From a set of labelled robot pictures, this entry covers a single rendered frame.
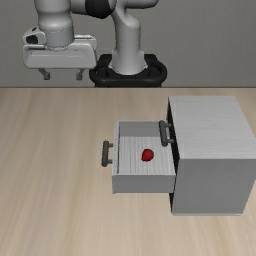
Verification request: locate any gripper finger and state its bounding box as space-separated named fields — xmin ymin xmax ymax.
xmin=75 ymin=68 xmax=86 ymax=81
xmin=38 ymin=68 xmax=51 ymax=81

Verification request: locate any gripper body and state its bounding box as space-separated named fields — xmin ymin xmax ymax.
xmin=21 ymin=26 xmax=99 ymax=71

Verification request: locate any grey cabinet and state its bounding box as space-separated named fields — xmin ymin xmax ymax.
xmin=158 ymin=95 xmax=256 ymax=217

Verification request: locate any grey open drawer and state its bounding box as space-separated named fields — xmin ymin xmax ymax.
xmin=100 ymin=119 xmax=177 ymax=195

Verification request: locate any small red fruit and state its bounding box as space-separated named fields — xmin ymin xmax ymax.
xmin=141 ymin=148 xmax=155 ymax=163

